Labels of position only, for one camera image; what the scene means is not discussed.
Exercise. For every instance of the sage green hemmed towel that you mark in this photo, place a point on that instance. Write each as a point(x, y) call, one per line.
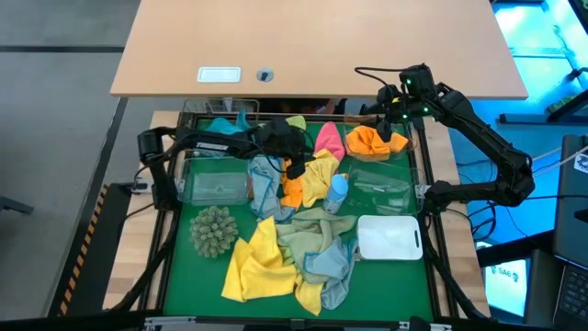
point(308, 234)

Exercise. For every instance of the small round blue object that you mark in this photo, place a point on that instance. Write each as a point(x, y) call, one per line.
point(265, 75)

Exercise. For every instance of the white plastic bin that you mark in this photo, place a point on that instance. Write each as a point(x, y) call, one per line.
point(388, 236)

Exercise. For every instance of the clear plastic bin with label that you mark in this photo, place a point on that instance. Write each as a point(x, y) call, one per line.
point(213, 193)

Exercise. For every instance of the yellow waffle microfiber towel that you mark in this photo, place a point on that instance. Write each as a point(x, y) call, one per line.
point(257, 271)

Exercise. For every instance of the pale yellow fluffy towel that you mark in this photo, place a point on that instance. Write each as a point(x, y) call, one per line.
point(308, 294)

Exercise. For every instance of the potted green succulent plant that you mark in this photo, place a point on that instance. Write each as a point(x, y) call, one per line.
point(213, 232)

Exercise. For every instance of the black laptop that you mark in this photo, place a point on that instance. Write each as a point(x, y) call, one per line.
point(572, 220)

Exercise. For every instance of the green table mat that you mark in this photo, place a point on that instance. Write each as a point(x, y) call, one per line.
point(390, 289)

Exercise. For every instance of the light wooden desk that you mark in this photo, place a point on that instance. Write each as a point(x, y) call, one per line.
point(321, 41)

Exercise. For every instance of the pink microfiber towel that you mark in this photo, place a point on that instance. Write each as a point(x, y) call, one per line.
point(330, 140)

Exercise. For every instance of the light blue spray bottle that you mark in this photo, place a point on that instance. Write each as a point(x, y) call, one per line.
point(335, 193)

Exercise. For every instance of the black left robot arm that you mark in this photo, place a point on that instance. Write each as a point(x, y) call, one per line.
point(206, 142)

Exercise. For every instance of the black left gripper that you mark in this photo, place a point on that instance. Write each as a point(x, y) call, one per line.
point(278, 138)

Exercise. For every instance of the white power strip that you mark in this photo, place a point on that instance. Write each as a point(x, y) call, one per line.
point(140, 186)

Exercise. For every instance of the teal blue microfiber towel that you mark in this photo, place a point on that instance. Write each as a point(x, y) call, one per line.
point(222, 125)

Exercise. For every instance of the lime green microfiber towel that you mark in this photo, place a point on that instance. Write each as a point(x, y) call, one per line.
point(297, 122)

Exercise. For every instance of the black floor stand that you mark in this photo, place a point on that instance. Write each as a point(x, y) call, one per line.
point(528, 118)

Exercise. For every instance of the black table frame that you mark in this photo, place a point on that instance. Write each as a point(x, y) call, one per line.
point(257, 324)

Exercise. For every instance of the dark chair leg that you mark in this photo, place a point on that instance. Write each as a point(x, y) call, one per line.
point(14, 204)

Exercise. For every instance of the black yellow hazard strip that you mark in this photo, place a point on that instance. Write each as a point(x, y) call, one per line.
point(87, 257)

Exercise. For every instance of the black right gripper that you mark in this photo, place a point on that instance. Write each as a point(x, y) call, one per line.
point(404, 103)

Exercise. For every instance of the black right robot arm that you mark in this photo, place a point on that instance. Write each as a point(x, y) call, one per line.
point(482, 133)

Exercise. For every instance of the light blue microfiber towel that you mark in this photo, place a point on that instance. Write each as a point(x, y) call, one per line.
point(265, 188)
point(335, 271)

